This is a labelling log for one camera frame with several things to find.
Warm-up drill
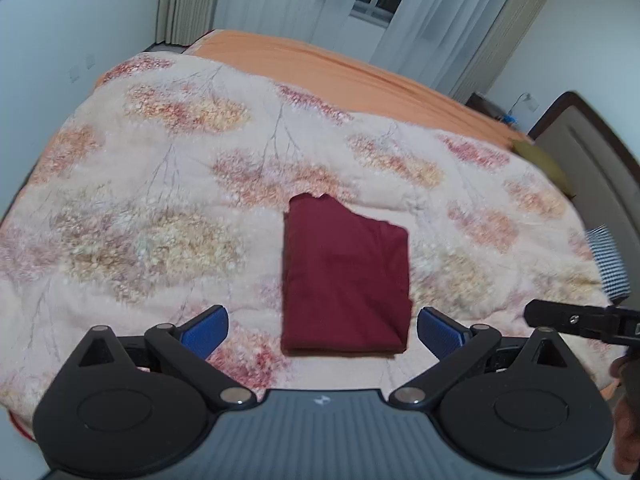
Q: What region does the dark red long-sleeve shirt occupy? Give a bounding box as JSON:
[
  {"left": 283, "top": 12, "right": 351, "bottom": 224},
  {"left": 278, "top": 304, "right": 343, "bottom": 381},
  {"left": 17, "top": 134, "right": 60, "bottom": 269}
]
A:
[{"left": 281, "top": 193, "right": 412, "bottom": 356}]

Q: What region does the person's right hand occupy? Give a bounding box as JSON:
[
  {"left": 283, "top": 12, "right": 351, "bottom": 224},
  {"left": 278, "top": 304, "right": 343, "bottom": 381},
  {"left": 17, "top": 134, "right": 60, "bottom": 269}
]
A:
[{"left": 610, "top": 356, "right": 640, "bottom": 476}]

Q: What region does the floral beige quilt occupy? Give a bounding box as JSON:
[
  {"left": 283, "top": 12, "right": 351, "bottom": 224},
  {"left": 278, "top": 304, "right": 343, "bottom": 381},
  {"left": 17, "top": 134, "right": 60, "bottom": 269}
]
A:
[{"left": 1, "top": 53, "right": 606, "bottom": 422}]

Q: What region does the brown padded headboard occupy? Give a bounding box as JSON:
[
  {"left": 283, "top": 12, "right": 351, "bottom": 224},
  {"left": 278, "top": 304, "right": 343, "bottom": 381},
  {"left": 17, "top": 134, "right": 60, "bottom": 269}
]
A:
[{"left": 529, "top": 91, "right": 640, "bottom": 287}]

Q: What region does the olive green pillow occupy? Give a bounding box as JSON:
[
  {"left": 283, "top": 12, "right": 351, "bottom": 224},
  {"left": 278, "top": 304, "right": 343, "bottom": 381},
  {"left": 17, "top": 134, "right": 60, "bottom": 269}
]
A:
[{"left": 512, "top": 140, "right": 575, "bottom": 198}]

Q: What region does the dark wooden nightstand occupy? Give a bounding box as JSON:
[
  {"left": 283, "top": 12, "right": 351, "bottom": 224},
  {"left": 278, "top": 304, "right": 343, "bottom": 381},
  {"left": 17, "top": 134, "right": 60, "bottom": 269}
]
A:
[{"left": 465, "top": 92, "right": 506, "bottom": 122}]

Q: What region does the orange bed sheet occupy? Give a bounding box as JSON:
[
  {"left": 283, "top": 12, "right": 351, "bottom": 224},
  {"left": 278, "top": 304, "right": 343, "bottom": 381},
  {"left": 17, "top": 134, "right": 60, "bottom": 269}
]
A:
[{"left": 186, "top": 29, "right": 525, "bottom": 150}]

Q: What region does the beige side curtain right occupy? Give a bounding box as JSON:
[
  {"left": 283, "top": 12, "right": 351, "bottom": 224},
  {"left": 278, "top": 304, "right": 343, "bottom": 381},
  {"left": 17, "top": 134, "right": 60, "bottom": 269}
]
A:
[{"left": 450, "top": 0, "right": 547, "bottom": 103}]

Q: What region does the white wall socket with cable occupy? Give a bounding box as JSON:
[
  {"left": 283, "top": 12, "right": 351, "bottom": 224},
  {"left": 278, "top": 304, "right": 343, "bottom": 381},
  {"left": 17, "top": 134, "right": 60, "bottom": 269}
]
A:
[{"left": 502, "top": 92, "right": 538, "bottom": 125}]

